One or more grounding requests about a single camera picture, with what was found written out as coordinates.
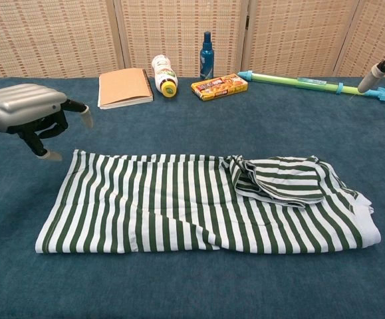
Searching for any blue spray bottle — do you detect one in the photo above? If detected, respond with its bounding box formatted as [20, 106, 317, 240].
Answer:
[199, 31, 215, 80]

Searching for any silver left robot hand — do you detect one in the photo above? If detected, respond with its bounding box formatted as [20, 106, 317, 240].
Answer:
[0, 83, 94, 161]

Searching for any woven bamboo screen panel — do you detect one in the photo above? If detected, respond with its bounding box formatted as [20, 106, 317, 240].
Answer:
[333, 0, 385, 77]
[0, 0, 126, 79]
[114, 0, 249, 78]
[241, 0, 368, 77]

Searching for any blue carpet table cover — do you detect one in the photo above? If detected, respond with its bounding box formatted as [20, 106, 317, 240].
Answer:
[0, 76, 385, 319]

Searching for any brown spiral notebook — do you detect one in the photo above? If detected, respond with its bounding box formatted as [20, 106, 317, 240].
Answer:
[97, 67, 155, 110]

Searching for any yellow curry box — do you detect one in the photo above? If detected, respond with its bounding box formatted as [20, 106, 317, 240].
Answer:
[190, 72, 249, 102]

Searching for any green blue water gun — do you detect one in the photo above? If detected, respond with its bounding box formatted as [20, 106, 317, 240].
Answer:
[237, 69, 385, 102]

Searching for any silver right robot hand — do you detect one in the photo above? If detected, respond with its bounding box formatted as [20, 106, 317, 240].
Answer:
[358, 54, 385, 121]

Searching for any green white striped t-shirt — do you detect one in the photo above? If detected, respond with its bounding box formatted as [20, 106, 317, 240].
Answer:
[34, 149, 382, 256]

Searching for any white bottle yellow cap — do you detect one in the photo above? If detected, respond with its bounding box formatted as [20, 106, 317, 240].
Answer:
[151, 54, 179, 98]

